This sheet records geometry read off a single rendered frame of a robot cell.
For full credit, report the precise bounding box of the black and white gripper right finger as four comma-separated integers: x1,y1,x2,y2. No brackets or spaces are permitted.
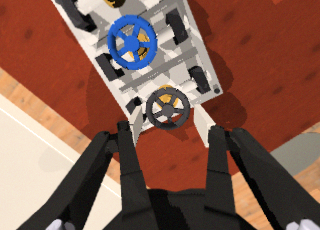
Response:
194,104,320,230

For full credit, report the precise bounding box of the white mounting plate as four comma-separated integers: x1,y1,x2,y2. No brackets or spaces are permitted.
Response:
63,0,223,116

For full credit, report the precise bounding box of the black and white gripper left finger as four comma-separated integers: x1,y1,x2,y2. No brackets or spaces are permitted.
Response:
16,106,159,230

